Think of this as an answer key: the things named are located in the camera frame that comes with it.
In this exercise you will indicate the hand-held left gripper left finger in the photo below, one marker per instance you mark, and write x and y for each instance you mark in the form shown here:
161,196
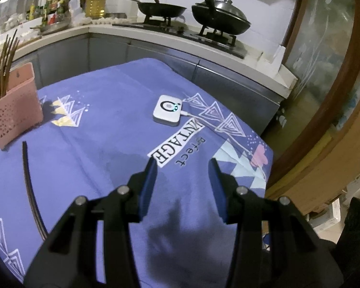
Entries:
147,186

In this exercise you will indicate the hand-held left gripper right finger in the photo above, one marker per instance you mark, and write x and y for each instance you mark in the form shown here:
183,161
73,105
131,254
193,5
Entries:
219,189

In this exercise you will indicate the single dark wooden chopstick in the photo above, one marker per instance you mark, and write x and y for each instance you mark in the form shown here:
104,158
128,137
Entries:
28,186

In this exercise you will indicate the pink perforated utensil basket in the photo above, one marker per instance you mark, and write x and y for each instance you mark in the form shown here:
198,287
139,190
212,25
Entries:
15,117

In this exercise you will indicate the bundle of brown chopsticks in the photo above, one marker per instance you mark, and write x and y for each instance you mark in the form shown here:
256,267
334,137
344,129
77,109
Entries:
4,66

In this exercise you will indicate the blue printed tablecloth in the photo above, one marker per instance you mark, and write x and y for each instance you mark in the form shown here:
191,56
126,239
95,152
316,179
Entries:
108,126

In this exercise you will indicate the white square smart device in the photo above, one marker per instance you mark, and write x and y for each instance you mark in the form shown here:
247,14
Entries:
168,111

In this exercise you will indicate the grey kitchen counter cabinets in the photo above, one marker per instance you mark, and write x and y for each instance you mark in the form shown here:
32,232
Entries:
108,51

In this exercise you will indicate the wooden framed glass door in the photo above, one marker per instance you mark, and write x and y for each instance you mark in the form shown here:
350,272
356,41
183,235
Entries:
327,96

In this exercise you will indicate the dark cloth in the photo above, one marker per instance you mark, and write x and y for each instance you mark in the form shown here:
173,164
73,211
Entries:
358,246

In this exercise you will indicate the black gas stove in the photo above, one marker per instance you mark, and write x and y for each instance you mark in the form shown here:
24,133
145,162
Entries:
192,34

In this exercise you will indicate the black wok with lid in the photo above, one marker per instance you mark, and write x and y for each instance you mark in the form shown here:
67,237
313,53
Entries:
222,18

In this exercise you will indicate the tray of eggs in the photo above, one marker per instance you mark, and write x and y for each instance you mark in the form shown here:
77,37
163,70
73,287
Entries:
99,21

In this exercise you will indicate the black open wok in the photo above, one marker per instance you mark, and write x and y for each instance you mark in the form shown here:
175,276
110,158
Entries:
162,9

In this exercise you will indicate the large yellow oil bottle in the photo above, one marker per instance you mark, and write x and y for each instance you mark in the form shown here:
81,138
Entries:
95,6

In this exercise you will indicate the white plastic jug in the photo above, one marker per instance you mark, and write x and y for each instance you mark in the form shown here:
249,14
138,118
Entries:
75,6

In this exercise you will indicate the row of condiment bottles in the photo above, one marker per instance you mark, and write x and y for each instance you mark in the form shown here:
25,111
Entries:
48,9

